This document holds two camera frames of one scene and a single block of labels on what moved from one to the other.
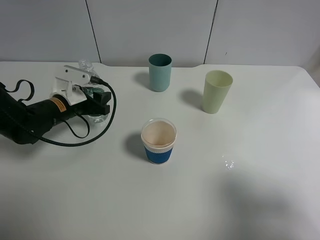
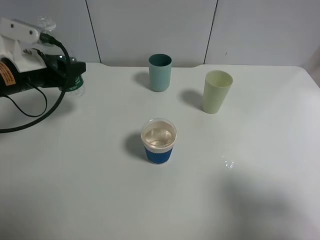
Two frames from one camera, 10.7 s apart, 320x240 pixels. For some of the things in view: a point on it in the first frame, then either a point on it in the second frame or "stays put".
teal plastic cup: x=160 y=68 stays put
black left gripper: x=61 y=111 to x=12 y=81
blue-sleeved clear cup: x=158 y=135 stays put
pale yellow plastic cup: x=217 y=84 stays put
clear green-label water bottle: x=89 y=88 to x=74 y=85
